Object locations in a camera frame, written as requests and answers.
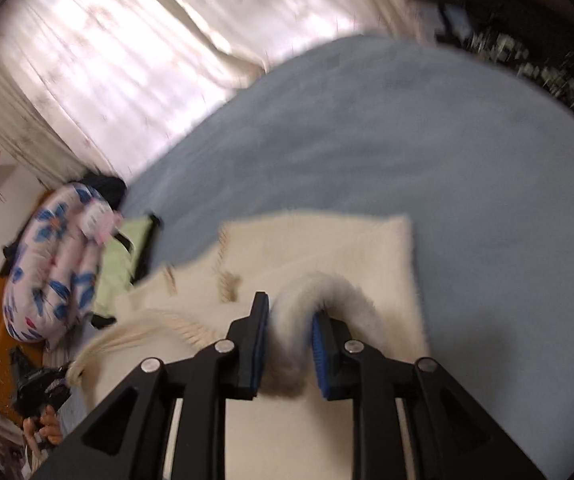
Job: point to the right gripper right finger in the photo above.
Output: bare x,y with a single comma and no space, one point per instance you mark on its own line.
333,348

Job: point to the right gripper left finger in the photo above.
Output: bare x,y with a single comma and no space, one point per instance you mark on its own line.
249,337

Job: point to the cream fleece garment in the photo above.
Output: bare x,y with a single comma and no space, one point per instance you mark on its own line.
298,259

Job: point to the person's left hand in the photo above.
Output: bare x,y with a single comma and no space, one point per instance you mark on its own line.
42,430

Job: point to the floral folded quilt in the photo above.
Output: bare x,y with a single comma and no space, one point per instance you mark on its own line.
53,278

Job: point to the green and black garment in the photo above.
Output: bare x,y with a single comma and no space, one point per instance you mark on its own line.
125,261

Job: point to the hello kitty plush toy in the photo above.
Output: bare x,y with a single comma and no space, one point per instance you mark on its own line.
99,222

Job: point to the blue fleece bed cover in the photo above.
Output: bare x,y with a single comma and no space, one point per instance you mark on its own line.
481,162

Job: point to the white patterned curtain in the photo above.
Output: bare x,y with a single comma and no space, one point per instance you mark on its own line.
114,84

